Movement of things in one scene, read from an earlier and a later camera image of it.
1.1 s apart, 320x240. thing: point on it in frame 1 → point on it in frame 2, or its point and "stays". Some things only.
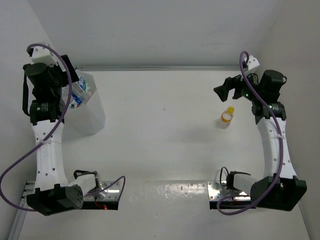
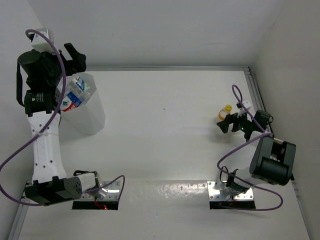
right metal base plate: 217,192 stays
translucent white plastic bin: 89,118 stays
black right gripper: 230,83 → 224,125
